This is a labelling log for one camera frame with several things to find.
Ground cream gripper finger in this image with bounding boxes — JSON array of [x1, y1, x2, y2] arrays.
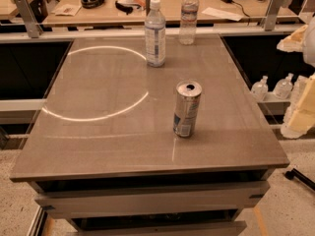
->
[[281, 75, 315, 139], [277, 25, 308, 52]]

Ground blue label plastic bottle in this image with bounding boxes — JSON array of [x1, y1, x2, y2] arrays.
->
[[145, 0, 165, 67]]

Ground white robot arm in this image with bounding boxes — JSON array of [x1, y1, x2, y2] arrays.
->
[[277, 18, 315, 139]]

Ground clear bottle on shelf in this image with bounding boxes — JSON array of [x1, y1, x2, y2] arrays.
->
[[273, 73, 293, 99], [251, 76, 268, 101]]

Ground clear plastic water bottle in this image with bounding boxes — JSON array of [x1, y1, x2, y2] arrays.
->
[[179, 0, 199, 45]]

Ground silver redbull can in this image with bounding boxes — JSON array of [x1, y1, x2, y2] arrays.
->
[[173, 80, 202, 138]]

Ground black chair leg caster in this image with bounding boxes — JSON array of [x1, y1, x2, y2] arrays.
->
[[284, 168, 315, 191]]

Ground white paper sheet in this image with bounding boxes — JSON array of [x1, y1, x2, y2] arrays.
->
[[203, 7, 242, 22]]

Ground black sunglasses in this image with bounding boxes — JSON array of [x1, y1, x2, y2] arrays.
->
[[115, 1, 141, 15]]

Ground lower cabinet drawer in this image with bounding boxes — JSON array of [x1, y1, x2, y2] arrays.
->
[[66, 221, 246, 236]]

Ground cabinet drawer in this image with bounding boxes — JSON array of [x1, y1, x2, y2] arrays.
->
[[35, 181, 270, 218], [66, 221, 246, 236]]

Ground small paper card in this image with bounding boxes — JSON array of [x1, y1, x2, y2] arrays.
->
[[53, 4, 81, 16]]

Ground upper cabinet drawer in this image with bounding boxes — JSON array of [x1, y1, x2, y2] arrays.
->
[[35, 181, 270, 218]]

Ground right metal bracket post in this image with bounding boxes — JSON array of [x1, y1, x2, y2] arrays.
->
[[261, 0, 284, 31]]

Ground metal bracket post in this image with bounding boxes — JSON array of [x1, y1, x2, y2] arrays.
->
[[261, 0, 284, 31], [14, 0, 42, 38]]

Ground left metal bracket post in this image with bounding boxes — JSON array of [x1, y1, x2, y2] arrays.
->
[[14, 0, 42, 38]]

